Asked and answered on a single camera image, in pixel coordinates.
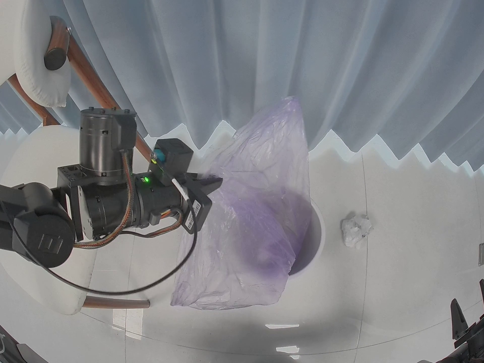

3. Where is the white trash bin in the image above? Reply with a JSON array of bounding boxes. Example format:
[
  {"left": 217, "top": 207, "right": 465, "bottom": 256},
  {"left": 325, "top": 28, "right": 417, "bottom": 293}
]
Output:
[{"left": 287, "top": 197, "right": 327, "bottom": 279}]

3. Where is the pale blue curtain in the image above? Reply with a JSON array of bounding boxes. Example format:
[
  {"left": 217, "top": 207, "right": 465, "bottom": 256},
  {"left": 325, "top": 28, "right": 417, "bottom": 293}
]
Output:
[{"left": 0, "top": 0, "right": 484, "bottom": 173}]

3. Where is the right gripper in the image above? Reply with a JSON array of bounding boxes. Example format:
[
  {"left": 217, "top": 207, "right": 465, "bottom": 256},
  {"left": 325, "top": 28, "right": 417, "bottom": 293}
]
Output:
[{"left": 450, "top": 278, "right": 484, "bottom": 363}]

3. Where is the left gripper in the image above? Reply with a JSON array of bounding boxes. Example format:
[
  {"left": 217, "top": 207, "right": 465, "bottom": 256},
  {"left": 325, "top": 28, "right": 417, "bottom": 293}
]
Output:
[{"left": 134, "top": 172, "right": 224, "bottom": 236}]

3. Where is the purple plastic bag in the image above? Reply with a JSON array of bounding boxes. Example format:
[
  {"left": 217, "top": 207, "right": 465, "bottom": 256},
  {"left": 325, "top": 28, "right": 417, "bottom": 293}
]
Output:
[{"left": 170, "top": 96, "right": 311, "bottom": 311}]

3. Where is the white chair with wooden legs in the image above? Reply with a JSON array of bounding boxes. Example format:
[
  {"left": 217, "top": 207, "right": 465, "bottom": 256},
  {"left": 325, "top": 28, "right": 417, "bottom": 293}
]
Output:
[{"left": 0, "top": 0, "right": 157, "bottom": 315}]

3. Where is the black cable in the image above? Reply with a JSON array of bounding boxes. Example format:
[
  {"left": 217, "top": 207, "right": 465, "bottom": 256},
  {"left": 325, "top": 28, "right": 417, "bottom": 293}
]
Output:
[{"left": 47, "top": 199, "right": 197, "bottom": 294}]

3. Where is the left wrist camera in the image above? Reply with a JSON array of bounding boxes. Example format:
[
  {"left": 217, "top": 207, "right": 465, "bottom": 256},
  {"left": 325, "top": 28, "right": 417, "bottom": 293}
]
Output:
[{"left": 149, "top": 138, "right": 194, "bottom": 188}]

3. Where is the crumpled white paper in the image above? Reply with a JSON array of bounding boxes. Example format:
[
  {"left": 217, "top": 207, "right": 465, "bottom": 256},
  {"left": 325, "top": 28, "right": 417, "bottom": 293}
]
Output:
[{"left": 341, "top": 214, "right": 374, "bottom": 248}]

